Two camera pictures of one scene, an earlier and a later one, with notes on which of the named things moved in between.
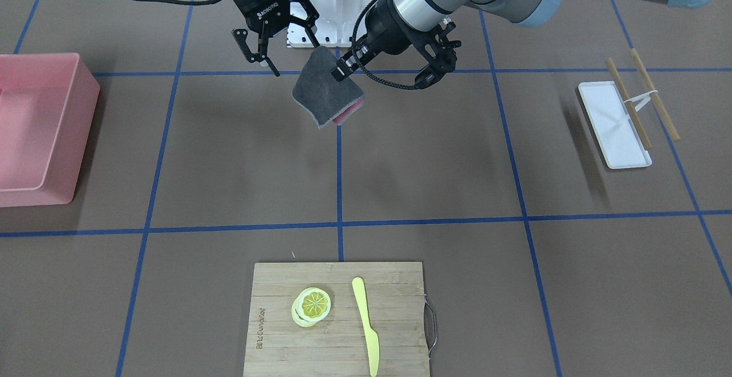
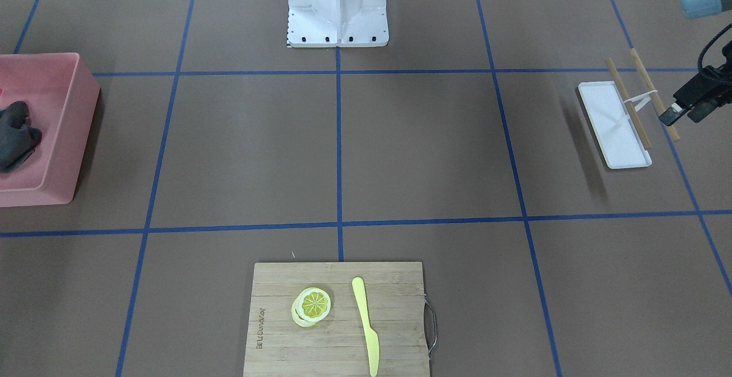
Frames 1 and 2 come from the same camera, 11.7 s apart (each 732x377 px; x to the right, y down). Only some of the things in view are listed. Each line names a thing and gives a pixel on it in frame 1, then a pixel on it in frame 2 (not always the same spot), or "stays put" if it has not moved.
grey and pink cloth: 326,100 to 19,139
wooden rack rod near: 625,97 stays put
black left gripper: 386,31 to 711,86
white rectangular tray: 620,141 stays put
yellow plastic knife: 373,341 stays put
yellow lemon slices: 311,305 stays put
